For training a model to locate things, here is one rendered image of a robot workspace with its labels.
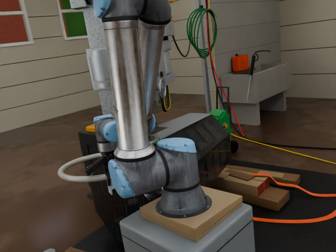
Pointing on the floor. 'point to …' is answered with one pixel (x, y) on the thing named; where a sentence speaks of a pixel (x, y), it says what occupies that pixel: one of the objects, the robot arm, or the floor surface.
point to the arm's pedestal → (162, 246)
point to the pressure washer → (224, 119)
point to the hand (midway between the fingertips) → (109, 190)
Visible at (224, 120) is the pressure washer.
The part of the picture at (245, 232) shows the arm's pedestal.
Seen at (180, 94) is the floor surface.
